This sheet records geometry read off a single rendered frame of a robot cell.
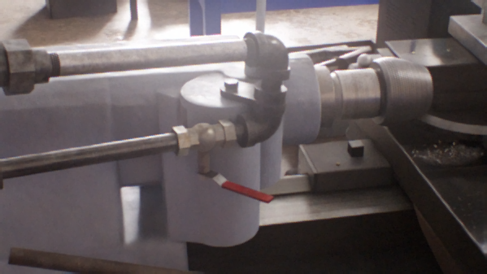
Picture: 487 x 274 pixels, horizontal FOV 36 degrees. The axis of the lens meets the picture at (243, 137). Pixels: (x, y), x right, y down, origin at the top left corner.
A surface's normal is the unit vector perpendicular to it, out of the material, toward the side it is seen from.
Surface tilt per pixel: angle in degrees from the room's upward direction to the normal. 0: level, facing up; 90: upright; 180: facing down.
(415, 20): 90
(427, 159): 0
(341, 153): 0
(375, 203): 0
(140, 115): 86
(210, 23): 90
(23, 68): 57
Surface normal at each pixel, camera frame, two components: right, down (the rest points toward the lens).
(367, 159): 0.00, -0.88
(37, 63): 0.49, -0.04
